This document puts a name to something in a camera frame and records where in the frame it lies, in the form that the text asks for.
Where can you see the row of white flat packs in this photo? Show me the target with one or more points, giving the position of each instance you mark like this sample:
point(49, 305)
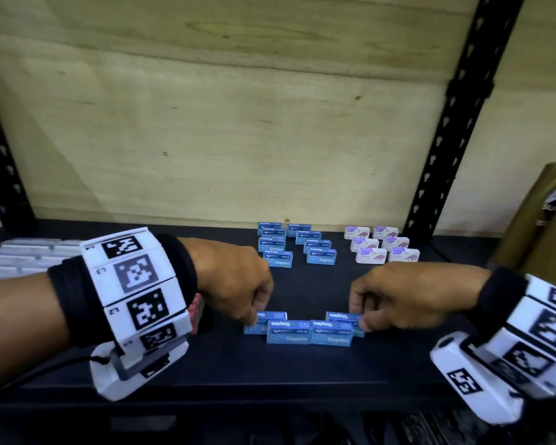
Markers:
point(23, 259)

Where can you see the person's left forearm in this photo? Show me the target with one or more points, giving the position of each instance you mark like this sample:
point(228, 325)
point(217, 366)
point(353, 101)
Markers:
point(18, 329)

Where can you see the black perforated shelf upright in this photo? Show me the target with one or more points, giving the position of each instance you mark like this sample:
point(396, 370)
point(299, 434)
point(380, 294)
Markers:
point(458, 115)
point(0, 176)

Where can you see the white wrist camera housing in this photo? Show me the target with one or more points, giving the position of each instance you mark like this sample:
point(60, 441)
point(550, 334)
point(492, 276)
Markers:
point(106, 380)
point(468, 380)

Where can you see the brown gold carton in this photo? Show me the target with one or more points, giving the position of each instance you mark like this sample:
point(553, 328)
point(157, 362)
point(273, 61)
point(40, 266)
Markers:
point(537, 227)

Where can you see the person's left hand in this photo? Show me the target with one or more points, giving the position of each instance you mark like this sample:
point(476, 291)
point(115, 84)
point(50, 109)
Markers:
point(227, 273)

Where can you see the black wrist sleeve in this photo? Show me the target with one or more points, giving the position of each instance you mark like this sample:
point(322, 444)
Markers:
point(498, 296)
point(72, 301)

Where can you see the rows of blue staple boxes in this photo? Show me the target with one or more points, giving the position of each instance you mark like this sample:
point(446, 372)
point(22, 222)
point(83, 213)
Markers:
point(278, 259)

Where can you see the person's left fingers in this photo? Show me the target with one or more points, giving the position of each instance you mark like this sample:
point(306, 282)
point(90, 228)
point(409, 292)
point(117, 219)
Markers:
point(258, 304)

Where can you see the person's right fingers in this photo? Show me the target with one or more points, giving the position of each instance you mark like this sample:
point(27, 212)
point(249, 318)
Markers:
point(362, 306)

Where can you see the white marker wristband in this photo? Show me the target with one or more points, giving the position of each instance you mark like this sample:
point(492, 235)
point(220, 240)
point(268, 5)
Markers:
point(537, 338)
point(136, 278)

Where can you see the person's right hand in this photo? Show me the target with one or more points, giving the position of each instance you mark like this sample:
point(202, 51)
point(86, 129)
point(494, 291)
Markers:
point(407, 291)

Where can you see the rows of white purple boxes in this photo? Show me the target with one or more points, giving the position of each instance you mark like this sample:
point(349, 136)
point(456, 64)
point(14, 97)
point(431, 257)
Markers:
point(370, 255)

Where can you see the blue staple box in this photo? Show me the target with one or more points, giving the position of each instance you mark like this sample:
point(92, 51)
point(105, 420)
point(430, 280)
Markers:
point(343, 316)
point(288, 336)
point(273, 316)
point(331, 336)

